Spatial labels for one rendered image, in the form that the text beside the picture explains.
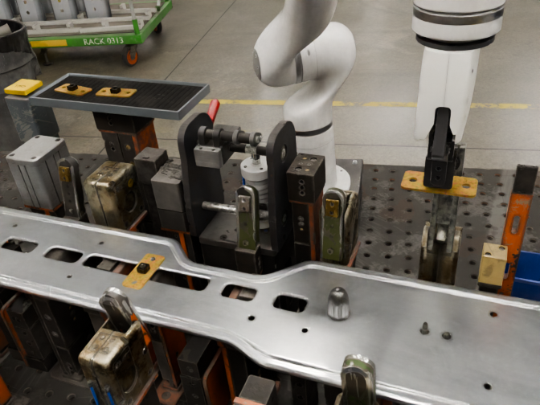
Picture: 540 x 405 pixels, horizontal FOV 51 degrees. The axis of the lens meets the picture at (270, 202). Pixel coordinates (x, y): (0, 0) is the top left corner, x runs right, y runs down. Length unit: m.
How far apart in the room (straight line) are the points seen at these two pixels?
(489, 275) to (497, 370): 0.15
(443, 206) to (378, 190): 0.78
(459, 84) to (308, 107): 0.78
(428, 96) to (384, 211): 1.01
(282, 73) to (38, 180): 0.55
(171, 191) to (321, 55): 0.46
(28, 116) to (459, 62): 1.05
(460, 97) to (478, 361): 0.39
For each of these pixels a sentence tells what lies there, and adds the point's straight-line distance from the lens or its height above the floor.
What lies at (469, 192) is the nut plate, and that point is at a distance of 0.67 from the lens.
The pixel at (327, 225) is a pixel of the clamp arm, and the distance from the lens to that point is 0.94.
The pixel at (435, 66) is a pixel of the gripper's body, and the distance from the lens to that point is 0.57.
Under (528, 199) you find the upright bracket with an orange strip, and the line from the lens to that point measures 0.87.
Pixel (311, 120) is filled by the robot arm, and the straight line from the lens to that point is 1.32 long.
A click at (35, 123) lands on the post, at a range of 1.41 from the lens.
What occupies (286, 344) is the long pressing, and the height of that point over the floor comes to 1.00.
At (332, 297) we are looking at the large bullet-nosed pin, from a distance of 0.83.
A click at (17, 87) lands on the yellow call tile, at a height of 1.16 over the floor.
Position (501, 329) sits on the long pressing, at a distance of 0.87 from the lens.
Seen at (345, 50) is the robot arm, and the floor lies 1.18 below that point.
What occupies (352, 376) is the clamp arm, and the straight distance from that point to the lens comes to 0.66.
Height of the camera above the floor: 1.62
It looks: 35 degrees down
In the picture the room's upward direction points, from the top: 6 degrees counter-clockwise
